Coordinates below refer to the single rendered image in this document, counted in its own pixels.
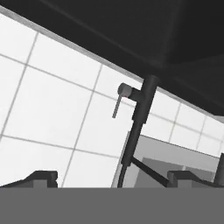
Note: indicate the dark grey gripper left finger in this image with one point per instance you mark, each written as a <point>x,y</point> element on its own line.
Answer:
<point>43,179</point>

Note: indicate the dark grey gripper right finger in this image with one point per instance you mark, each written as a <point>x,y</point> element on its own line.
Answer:
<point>178,179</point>

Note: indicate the grey metal sink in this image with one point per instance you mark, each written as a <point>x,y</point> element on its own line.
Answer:
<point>178,151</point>

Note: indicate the black sink tap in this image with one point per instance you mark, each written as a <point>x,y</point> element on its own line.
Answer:
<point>143,110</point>

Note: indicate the dark cupboard run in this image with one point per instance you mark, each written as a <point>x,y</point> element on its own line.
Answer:
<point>122,29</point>

